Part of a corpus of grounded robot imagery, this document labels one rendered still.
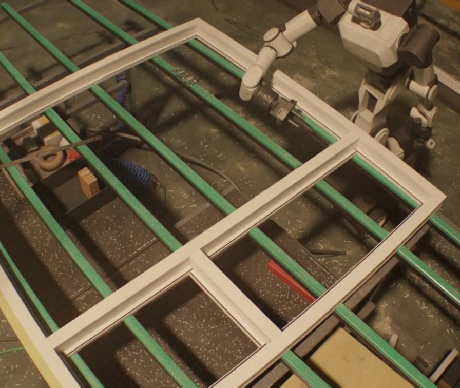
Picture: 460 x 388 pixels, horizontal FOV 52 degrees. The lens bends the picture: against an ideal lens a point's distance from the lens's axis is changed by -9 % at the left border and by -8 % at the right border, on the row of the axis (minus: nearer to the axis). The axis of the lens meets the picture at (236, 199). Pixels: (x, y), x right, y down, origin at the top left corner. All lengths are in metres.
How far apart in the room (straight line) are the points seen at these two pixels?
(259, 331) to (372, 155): 0.88
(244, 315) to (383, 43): 1.13
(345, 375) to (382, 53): 1.21
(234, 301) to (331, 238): 1.40
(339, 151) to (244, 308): 0.75
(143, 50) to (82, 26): 2.08
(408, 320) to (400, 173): 0.99
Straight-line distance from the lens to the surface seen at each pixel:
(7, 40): 4.54
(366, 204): 2.76
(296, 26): 2.17
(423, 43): 1.96
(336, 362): 1.81
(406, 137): 3.01
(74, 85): 2.29
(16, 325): 1.59
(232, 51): 2.40
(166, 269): 1.57
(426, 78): 2.13
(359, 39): 2.04
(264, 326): 1.49
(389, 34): 2.00
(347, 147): 1.98
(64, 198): 2.24
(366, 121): 2.51
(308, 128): 2.01
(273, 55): 2.16
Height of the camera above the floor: 2.29
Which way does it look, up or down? 52 degrees down
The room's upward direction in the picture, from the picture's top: 5 degrees clockwise
